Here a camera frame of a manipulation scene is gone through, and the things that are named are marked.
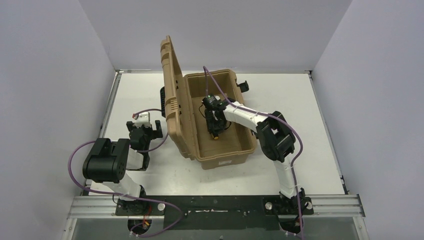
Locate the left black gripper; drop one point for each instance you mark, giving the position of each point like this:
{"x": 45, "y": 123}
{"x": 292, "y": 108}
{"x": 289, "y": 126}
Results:
{"x": 145, "y": 131}

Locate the black lid handle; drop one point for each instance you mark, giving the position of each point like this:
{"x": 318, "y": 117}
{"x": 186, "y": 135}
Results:
{"x": 162, "y": 102}

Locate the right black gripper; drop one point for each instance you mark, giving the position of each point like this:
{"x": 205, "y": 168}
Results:
{"x": 213, "y": 126}

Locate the tan plastic storage bin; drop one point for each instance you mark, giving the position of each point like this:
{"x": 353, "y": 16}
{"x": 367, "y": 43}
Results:
{"x": 237, "y": 142}

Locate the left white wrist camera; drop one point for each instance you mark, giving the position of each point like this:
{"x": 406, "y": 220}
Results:
{"x": 142, "y": 117}

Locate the black bin latch upper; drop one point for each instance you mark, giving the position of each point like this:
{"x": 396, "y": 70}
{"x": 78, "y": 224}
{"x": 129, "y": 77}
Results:
{"x": 243, "y": 86}

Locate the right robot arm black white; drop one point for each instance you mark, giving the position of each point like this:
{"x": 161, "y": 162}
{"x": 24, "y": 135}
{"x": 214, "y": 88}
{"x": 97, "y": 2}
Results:
{"x": 276, "y": 139}

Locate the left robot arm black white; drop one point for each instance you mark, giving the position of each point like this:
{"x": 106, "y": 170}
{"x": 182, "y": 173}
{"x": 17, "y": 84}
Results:
{"x": 108, "y": 161}

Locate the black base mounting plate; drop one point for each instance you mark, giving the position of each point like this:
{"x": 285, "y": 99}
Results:
{"x": 212, "y": 212}

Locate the tan hinged bin lid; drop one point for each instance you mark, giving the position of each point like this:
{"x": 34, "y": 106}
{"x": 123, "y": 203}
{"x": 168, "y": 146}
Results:
{"x": 176, "y": 101}

